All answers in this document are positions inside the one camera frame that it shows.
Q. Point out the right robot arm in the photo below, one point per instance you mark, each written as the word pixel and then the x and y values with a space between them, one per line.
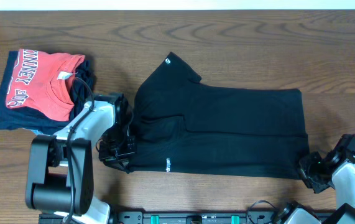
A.
pixel 337 171

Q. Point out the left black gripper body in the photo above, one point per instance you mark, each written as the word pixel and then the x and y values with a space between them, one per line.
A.
pixel 115 158

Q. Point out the black mounting rail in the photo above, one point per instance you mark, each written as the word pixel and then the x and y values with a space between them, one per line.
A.
pixel 186 218

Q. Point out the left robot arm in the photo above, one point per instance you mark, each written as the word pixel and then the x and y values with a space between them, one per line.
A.
pixel 60 175

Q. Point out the red folded t-shirt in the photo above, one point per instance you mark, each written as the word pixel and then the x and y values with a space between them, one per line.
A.
pixel 43 82

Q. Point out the navy folded t-shirt stack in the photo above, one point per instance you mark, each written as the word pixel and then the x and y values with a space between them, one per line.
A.
pixel 34 120

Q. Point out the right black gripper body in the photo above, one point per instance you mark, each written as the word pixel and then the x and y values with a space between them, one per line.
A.
pixel 309 173

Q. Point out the black t-shirt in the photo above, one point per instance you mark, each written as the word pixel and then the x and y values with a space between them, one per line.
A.
pixel 182 125

